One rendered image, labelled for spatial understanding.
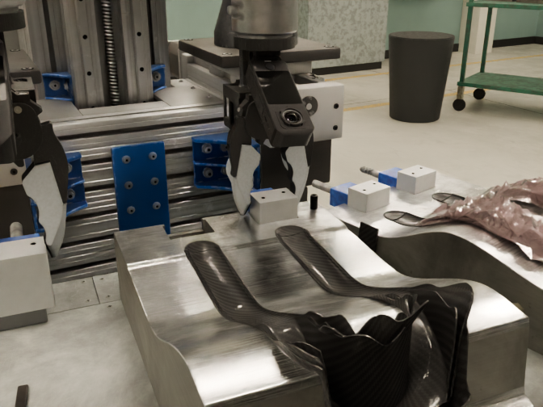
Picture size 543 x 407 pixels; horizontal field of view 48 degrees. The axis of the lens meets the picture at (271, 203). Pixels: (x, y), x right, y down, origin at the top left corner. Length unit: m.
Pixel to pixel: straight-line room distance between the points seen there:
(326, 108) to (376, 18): 5.82
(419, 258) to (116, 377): 0.37
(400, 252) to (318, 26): 5.67
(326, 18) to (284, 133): 5.81
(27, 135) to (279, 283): 0.28
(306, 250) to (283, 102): 0.17
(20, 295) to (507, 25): 8.69
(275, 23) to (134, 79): 0.50
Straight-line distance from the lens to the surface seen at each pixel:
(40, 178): 0.55
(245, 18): 0.69
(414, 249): 0.76
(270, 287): 0.61
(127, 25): 1.12
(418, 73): 4.63
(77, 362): 0.68
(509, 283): 0.70
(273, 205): 0.73
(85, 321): 0.74
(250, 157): 0.72
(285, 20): 0.69
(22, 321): 0.75
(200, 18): 6.33
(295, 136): 0.64
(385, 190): 0.88
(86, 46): 1.09
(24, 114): 0.53
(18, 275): 0.56
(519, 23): 9.24
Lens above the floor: 1.19
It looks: 22 degrees down
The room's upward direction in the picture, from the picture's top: straight up
